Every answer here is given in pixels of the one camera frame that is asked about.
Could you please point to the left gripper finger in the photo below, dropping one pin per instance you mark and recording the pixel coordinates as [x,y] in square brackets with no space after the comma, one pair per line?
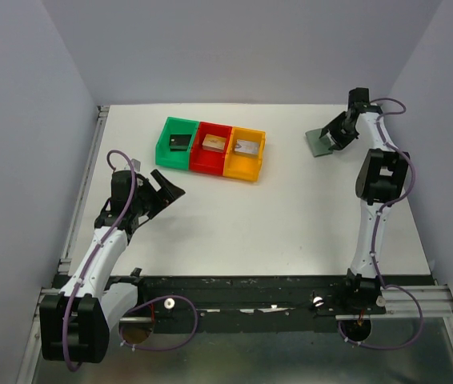
[160,179]
[171,193]

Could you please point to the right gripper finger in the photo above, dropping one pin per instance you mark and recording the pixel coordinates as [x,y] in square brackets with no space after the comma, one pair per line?
[331,128]
[331,144]

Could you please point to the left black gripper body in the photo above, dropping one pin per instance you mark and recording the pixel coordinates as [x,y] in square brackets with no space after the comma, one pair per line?
[153,198]

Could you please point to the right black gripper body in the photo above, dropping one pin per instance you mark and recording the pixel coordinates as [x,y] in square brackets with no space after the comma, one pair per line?
[342,130]

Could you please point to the sage green card holder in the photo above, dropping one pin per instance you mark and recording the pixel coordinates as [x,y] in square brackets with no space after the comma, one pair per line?
[320,145]

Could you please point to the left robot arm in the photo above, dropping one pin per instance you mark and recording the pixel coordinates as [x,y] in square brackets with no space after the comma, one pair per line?
[76,322]

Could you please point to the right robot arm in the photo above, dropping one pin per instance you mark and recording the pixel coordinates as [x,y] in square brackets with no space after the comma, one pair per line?
[379,185]

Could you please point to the black card stack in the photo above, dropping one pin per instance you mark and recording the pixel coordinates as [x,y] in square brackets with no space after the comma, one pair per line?
[179,142]

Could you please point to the tan card stack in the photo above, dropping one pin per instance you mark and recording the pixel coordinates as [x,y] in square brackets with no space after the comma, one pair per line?
[214,143]

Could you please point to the silver card stack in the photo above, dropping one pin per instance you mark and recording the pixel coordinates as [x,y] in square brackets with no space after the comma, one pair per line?
[246,148]

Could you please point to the green plastic bin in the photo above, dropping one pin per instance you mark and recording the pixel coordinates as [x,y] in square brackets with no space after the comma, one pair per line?
[175,159]

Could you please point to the red plastic bin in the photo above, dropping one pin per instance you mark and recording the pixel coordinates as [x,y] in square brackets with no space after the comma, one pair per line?
[208,152]

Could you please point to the yellow plastic bin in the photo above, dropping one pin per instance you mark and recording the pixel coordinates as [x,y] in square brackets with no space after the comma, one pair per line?
[242,165]

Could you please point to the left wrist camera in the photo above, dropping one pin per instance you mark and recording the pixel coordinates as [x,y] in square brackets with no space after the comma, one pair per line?
[136,164]

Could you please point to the aluminium frame rail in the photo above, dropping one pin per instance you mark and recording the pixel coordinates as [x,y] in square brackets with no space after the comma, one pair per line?
[64,261]

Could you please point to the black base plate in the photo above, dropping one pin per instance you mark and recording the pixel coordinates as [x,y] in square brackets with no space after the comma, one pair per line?
[248,304]

